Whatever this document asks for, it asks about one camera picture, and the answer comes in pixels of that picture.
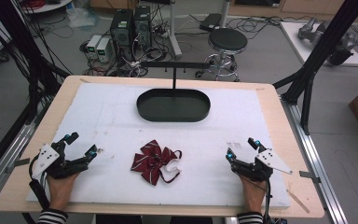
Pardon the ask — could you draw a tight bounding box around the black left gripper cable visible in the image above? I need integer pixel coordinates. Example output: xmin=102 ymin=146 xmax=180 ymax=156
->
xmin=27 ymin=155 xmax=50 ymax=211

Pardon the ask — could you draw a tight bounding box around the thin wooden stick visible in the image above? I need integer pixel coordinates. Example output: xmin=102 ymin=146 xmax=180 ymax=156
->
xmin=286 ymin=189 xmax=310 ymax=215

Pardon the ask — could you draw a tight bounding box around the black stand with oval tray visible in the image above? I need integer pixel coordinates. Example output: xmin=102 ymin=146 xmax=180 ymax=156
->
xmin=135 ymin=61 xmax=212 ymax=123

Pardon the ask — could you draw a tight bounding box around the white power supply unit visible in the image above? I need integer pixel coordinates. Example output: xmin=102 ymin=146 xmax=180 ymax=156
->
xmin=86 ymin=34 xmax=103 ymax=60
xmin=95 ymin=36 xmax=113 ymax=63

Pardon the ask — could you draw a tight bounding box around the dark red striped bow tie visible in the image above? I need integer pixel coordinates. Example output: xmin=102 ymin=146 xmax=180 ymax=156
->
xmin=130 ymin=139 xmax=184 ymax=187

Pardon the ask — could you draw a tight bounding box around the light wooden table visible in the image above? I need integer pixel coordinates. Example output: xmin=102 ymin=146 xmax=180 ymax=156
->
xmin=0 ymin=75 xmax=325 ymax=218

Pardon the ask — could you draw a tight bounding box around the black flat box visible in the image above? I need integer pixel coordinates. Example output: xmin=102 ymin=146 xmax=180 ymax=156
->
xmin=199 ymin=12 xmax=223 ymax=33

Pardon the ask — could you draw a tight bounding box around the white floor board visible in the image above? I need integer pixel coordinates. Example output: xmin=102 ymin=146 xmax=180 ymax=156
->
xmin=279 ymin=21 xmax=358 ymax=67

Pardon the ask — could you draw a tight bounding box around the black computer tower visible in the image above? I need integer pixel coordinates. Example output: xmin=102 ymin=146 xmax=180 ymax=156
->
xmin=109 ymin=8 xmax=135 ymax=49
xmin=132 ymin=5 xmax=153 ymax=49

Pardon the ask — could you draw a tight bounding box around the round white table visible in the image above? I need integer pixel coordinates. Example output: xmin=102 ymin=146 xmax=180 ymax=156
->
xmin=21 ymin=0 xmax=75 ymax=15

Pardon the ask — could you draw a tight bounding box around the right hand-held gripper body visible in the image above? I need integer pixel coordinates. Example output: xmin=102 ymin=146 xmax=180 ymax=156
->
xmin=229 ymin=148 xmax=294 ymax=183

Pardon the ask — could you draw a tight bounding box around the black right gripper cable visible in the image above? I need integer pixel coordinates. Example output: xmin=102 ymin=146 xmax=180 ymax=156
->
xmin=241 ymin=175 xmax=274 ymax=224

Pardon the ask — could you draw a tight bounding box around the metal clamp bracket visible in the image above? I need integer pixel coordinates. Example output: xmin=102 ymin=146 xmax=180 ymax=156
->
xmin=5 ymin=157 xmax=31 ymax=175
xmin=298 ymin=170 xmax=322 ymax=185

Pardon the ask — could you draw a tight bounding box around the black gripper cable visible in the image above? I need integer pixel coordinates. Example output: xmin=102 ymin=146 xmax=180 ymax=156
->
xmin=27 ymin=155 xmax=50 ymax=211
xmin=241 ymin=175 xmax=274 ymax=224

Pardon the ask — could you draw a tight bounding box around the black frame strut with cables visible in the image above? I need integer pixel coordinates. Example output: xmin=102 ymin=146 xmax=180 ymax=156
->
xmin=0 ymin=0 xmax=73 ymax=125

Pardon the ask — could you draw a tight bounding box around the white foam board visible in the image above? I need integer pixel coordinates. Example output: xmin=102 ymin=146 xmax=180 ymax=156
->
xmin=25 ymin=82 xmax=292 ymax=209

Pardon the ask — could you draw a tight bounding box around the white metal stand leg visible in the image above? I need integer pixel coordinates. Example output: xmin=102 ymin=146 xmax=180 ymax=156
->
xmin=167 ymin=0 xmax=184 ymax=60

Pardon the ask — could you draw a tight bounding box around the aluminium rail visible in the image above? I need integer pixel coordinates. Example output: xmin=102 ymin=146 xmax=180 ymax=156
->
xmin=280 ymin=95 xmax=350 ymax=224
xmin=0 ymin=119 xmax=43 ymax=204

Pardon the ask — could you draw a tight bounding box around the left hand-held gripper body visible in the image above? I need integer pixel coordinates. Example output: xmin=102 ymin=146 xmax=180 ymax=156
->
xmin=29 ymin=139 xmax=90 ymax=181

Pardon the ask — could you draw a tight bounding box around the black round stool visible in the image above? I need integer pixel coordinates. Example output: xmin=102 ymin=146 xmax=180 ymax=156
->
xmin=195 ymin=27 xmax=249 ymax=83

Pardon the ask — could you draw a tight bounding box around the person's right hand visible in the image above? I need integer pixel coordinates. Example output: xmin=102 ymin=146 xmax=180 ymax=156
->
xmin=239 ymin=175 xmax=268 ymax=215

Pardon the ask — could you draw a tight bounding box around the person's left hand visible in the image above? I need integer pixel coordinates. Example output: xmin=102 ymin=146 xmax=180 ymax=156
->
xmin=47 ymin=172 xmax=79 ymax=212

